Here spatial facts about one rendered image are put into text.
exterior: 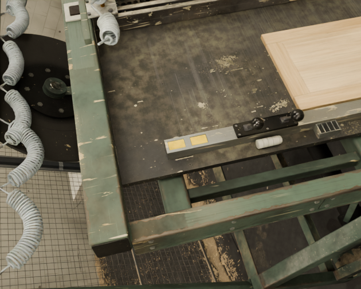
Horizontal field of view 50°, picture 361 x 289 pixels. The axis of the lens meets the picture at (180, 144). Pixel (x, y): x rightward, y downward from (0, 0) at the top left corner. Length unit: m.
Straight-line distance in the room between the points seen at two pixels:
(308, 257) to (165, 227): 1.05
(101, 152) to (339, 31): 1.02
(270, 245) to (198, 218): 2.21
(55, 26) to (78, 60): 5.78
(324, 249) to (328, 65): 0.84
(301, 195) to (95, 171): 0.57
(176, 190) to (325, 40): 0.81
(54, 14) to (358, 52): 5.94
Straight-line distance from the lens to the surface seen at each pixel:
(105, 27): 1.30
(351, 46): 1.61
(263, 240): 3.29
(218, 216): 1.07
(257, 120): 1.10
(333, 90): 1.43
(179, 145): 1.18
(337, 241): 1.87
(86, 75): 1.32
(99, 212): 1.04
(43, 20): 7.08
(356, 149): 1.39
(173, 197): 1.18
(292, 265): 2.04
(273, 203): 1.10
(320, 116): 1.31
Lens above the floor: 2.30
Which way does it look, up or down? 32 degrees down
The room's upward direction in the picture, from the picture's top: 83 degrees counter-clockwise
